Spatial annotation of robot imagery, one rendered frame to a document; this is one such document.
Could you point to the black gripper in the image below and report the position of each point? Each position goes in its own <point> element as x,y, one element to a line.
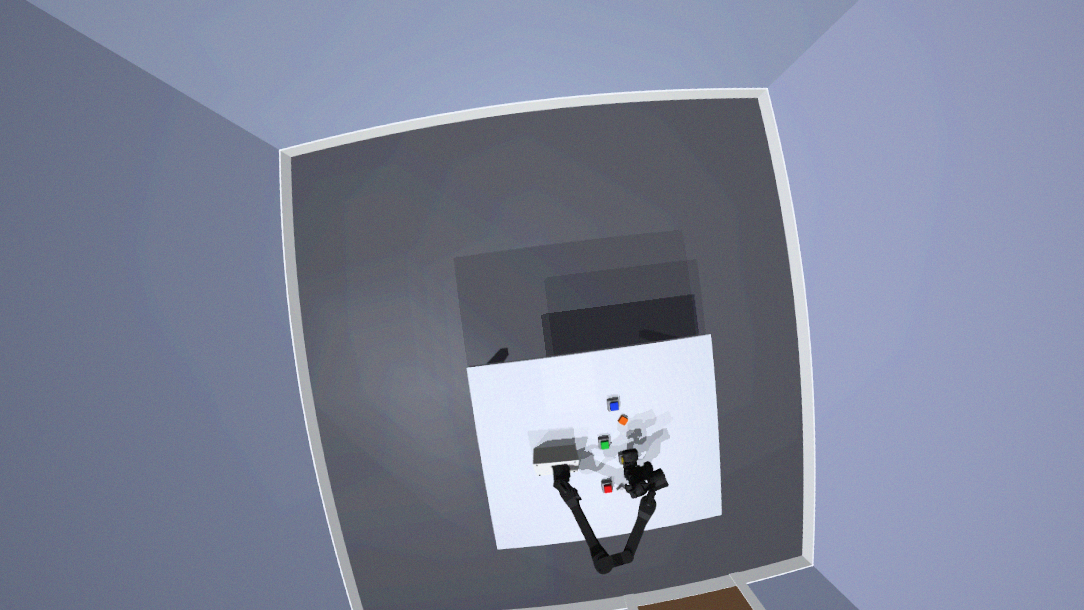
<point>630,458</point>

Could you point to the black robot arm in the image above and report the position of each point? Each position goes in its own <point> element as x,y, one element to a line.
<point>603,562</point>

